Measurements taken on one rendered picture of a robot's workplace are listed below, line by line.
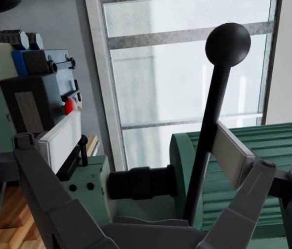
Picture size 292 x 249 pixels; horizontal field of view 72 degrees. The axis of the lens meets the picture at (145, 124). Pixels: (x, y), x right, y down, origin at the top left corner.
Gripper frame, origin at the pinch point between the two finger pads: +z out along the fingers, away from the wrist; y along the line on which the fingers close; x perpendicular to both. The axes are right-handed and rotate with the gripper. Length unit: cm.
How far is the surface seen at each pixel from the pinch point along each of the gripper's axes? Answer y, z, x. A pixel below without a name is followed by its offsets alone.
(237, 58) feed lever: 6.4, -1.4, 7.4
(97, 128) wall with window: -36, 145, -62
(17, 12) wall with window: -92, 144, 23
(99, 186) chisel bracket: -6.5, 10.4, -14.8
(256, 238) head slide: 21.0, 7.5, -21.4
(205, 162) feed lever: 6.0, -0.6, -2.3
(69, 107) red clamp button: -9.7, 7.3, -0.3
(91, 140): -14.8, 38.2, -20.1
